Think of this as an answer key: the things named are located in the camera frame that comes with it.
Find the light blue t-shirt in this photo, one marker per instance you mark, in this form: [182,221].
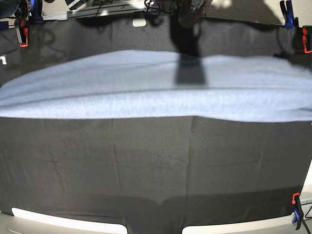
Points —
[135,84]

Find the orange clamp top left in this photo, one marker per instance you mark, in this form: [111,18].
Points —
[21,28]

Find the blue clamp top left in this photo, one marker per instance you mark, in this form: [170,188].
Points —
[35,11]

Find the black table cloth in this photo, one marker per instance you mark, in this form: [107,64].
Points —
[151,175]

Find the blue clamp top right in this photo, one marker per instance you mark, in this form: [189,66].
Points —
[287,11]

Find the orange clamp top right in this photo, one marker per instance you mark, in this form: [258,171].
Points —
[307,38]

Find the orange blue clamp bottom right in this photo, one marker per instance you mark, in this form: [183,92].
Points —
[298,213]

